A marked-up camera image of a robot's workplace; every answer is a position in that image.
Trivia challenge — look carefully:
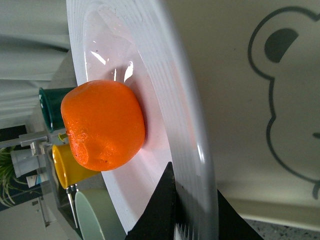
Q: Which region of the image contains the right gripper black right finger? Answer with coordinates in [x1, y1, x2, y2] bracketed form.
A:
[217, 190, 263, 240]

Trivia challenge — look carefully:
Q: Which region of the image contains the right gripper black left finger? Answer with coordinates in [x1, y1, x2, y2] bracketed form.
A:
[125, 162, 177, 240]

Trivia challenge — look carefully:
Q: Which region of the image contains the orange mandarin fruit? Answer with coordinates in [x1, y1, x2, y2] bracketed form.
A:
[60, 80, 146, 171]

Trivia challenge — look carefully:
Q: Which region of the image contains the white round plate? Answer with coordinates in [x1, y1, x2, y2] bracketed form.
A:
[66, 0, 219, 240]

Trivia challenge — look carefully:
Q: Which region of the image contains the light green bowl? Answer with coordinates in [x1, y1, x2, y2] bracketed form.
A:
[75, 189, 126, 240]

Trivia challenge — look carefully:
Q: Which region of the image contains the yellow mug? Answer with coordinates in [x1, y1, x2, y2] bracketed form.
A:
[52, 144, 100, 189]

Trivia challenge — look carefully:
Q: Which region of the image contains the potted green plant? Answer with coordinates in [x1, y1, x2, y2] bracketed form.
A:
[0, 146, 27, 208]

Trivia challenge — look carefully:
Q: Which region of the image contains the dark green mug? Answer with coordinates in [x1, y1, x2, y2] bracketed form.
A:
[38, 87, 74, 133]

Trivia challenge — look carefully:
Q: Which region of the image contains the cream bear serving tray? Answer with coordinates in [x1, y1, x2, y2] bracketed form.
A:
[167, 0, 320, 231]

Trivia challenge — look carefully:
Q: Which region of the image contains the white curtain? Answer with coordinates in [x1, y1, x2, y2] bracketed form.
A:
[0, 0, 71, 129]

